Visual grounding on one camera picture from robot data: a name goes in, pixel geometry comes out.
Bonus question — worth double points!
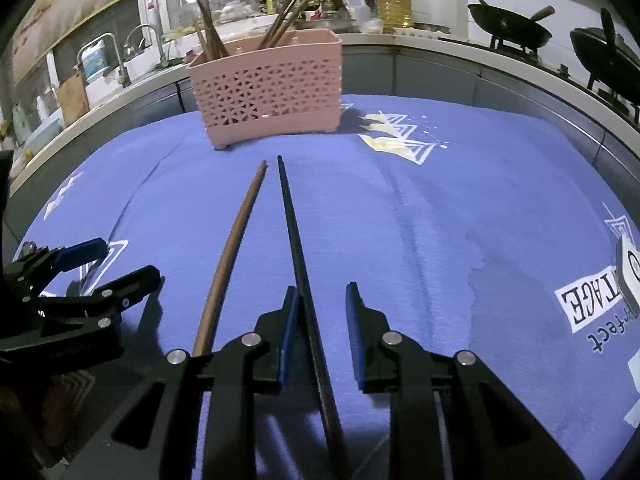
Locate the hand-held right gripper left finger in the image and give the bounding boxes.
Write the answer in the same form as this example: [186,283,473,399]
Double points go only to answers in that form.
[65,285,301,480]

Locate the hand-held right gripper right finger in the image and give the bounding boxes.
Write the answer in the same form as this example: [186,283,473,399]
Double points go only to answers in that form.
[345,281,586,480]

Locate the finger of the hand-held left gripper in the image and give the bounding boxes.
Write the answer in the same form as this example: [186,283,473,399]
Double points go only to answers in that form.
[25,265,162,333]
[4,237,109,301]

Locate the dark slender chopstick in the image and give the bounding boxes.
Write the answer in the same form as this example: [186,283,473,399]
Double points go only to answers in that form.
[276,155,353,480]

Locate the light brown chopstick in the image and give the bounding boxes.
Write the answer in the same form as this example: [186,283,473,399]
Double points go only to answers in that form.
[192,160,268,358]

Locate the pink plastic utensil basket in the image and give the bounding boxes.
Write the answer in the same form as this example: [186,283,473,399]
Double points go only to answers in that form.
[186,29,343,152]

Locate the bundle of wooden chopsticks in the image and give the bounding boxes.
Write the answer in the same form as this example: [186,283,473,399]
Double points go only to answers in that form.
[187,0,335,61]

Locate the wooden cutting board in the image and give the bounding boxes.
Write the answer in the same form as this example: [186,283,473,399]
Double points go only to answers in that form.
[57,74,91,126]

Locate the blue printed tablecloth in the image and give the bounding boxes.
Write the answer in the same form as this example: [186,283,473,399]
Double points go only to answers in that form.
[10,94,640,480]

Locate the blue label plastic container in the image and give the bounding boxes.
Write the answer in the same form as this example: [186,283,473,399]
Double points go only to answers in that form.
[80,42,108,81]

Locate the white kitchen sink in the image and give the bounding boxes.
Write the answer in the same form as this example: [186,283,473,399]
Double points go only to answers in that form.
[85,55,191,106]

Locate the tall steel faucet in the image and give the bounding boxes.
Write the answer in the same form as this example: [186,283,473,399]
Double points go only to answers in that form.
[77,32,132,88]

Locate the curved steel faucet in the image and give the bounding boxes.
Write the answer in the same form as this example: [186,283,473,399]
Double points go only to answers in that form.
[124,24,166,68]

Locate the small white grey device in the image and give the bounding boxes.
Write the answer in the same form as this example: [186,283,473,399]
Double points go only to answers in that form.
[614,235,640,313]

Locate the row of eggs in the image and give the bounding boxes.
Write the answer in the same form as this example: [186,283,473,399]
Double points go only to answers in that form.
[392,25,441,38]

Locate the white plastic jug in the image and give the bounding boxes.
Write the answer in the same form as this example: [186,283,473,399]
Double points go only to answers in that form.
[341,0,372,23]

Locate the large cooking oil bottle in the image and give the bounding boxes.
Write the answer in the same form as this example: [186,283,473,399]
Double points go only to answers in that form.
[375,0,413,31]

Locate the gas stove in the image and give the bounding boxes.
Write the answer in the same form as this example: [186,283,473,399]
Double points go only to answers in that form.
[440,30,640,126]

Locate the black wok with lid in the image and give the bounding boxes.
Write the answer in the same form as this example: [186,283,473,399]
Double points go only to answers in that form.
[570,8,640,96]

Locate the printed wall panel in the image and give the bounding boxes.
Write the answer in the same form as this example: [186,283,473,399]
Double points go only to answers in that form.
[10,0,151,86]

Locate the black wok with wooden handle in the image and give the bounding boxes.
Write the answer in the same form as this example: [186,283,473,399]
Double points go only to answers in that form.
[439,0,556,53]

